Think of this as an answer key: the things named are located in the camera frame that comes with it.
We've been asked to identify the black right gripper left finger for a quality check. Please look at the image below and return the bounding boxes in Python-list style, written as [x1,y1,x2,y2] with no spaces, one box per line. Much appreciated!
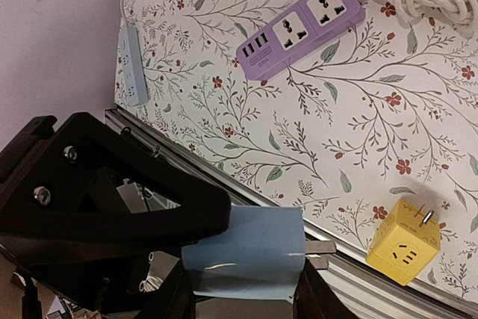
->
[1,113,231,252]

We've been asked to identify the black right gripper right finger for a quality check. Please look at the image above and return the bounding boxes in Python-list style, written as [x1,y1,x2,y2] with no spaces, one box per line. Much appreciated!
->
[293,259,359,319]

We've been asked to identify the blue plug adapter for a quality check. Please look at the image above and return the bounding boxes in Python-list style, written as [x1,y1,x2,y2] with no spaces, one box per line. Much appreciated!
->
[181,205,337,302]

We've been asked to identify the purple power strip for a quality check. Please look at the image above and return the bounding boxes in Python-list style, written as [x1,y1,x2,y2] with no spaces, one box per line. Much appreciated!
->
[236,0,366,81]

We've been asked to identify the yellow cube socket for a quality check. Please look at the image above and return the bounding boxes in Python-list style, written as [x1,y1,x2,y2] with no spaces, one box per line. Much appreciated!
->
[365,199,441,286]

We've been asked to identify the light blue power strip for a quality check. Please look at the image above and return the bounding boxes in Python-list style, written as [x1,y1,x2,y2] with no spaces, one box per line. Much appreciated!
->
[119,25,149,107]

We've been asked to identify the floral patterned table mat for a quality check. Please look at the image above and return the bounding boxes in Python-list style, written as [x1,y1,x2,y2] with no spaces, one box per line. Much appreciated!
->
[115,0,477,302]

